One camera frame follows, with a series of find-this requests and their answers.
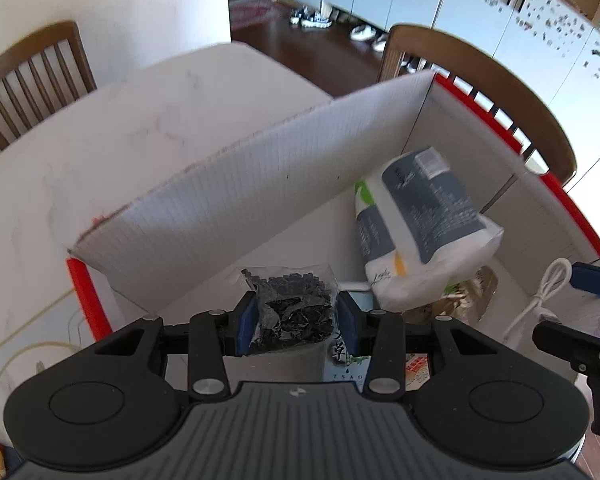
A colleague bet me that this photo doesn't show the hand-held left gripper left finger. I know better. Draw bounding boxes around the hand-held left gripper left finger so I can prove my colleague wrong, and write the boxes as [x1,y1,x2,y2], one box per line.
[95,292,259,402]

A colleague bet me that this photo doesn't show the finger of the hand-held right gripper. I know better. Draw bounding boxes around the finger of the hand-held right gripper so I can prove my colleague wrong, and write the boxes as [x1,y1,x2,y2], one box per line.
[532,320,600,376]
[570,261,600,302]

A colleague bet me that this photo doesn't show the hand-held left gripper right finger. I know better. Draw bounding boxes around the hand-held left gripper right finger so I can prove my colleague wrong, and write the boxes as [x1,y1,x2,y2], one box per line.
[337,292,505,395]

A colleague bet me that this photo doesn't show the white usb cable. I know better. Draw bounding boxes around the white usb cable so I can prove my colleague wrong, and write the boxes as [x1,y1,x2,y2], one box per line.
[502,257,574,347]

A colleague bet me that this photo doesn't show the white green small carton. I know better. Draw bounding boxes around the white green small carton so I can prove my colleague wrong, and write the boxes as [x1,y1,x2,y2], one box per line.
[325,327,376,395]

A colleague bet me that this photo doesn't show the black snack packet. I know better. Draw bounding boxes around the black snack packet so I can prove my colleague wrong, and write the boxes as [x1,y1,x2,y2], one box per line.
[240,264,339,357]

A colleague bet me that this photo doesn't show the red printed packet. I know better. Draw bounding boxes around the red printed packet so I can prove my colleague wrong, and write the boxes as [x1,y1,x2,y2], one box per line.
[405,353,434,387]

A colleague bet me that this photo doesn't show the gold snack packet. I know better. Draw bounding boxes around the gold snack packet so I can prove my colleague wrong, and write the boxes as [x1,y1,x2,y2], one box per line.
[420,266,497,324]

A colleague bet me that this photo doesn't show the white grey tissue pack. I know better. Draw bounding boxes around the white grey tissue pack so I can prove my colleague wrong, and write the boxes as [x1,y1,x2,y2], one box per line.
[353,146,505,314]

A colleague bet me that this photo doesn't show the red cardboard box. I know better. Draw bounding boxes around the red cardboard box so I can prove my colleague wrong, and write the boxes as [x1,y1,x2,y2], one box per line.
[66,71,600,396]

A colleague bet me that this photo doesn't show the white slippers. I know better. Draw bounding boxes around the white slippers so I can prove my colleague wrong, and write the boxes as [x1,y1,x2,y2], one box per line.
[349,24,390,54]

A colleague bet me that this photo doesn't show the blue white sneakers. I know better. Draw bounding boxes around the blue white sneakers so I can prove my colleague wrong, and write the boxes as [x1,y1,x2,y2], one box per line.
[289,4,339,29]

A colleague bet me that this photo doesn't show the red patterned rug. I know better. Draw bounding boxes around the red patterned rug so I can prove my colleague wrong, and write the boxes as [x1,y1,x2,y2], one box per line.
[229,0,277,32]

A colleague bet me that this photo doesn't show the brown slatted wooden chair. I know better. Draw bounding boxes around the brown slatted wooden chair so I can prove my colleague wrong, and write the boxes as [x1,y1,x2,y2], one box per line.
[0,20,99,151]

